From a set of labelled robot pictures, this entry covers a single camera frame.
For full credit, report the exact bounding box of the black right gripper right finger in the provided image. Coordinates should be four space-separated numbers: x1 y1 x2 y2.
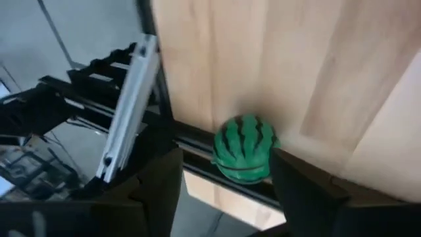
268 147 395 237

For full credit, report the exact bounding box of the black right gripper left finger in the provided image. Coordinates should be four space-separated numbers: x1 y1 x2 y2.
95 147 184 237

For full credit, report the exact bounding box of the green striped toy watermelon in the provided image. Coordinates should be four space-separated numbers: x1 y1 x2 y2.
210 113 281 185

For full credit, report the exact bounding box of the silver aluminium extrusion bar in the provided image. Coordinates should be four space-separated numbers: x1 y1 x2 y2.
95 34 161 184

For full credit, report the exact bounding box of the black aluminium table frame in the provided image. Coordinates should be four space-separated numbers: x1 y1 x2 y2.
134 0 287 211

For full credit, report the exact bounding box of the black cable drag chain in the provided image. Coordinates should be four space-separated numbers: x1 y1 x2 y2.
65 41 139 99

